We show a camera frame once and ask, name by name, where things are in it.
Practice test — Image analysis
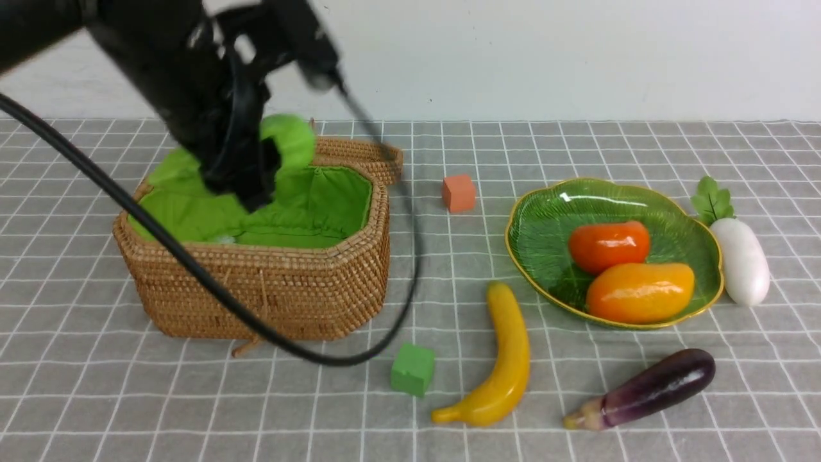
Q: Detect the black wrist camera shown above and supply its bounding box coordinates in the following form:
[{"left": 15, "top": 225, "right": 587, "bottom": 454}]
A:
[{"left": 215, "top": 1, "right": 343, "bottom": 92}]

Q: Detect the grey checked tablecloth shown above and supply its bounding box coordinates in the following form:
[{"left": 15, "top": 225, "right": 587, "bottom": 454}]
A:
[{"left": 1, "top": 119, "right": 819, "bottom": 461}]

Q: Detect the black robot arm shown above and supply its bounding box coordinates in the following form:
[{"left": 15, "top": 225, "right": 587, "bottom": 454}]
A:
[{"left": 1, "top": 1, "right": 279, "bottom": 212}]

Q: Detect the green cucumber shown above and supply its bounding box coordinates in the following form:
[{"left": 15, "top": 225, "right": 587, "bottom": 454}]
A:
[{"left": 260, "top": 114, "right": 316, "bottom": 170}]

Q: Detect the orange foam cube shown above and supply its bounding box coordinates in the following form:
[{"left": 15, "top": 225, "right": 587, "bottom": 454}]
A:
[{"left": 441, "top": 175, "right": 476, "bottom": 214}]

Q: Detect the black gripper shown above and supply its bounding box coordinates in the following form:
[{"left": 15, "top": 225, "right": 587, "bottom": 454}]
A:
[{"left": 86, "top": 1, "right": 282, "bottom": 213}]

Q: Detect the yellow banana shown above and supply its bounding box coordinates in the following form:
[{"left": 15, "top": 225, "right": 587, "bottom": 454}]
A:
[{"left": 430, "top": 280, "right": 530, "bottom": 427}]

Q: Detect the orange mango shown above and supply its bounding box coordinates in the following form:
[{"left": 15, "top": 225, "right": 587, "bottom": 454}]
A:
[{"left": 586, "top": 262, "right": 695, "bottom": 325}]

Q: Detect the green foam cube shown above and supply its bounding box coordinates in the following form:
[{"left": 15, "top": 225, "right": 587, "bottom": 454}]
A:
[{"left": 390, "top": 343, "right": 435, "bottom": 398}]

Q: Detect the black cable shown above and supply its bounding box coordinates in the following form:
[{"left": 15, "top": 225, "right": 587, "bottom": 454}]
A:
[{"left": 0, "top": 64, "right": 422, "bottom": 368}]

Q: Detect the wicker basket with green lining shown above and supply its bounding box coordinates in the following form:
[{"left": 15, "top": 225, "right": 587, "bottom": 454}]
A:
[{"left": 134, "top": 150, "right": 391, "bottom": 340}]

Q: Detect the orange persimmon with leaf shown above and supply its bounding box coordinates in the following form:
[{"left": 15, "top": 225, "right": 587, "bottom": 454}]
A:
[{"left": 567, "top": 221, "right": 651, "bottom": 275}]

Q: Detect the purple eggplant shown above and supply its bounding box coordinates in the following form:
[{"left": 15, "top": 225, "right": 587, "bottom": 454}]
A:
[{"left": 563, "top": 348, "right": 716, "bottom": 432}]

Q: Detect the green leaf-shaped glass plate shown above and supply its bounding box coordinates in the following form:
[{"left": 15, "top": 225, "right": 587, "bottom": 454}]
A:
[{"left": 504, "top": 178, "right": 725, "bottom": 330}]

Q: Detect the white radish with leaves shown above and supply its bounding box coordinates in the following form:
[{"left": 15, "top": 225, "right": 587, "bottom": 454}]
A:
[{"left": 690, "top": 176, "right": 771, "bottom": 307}]

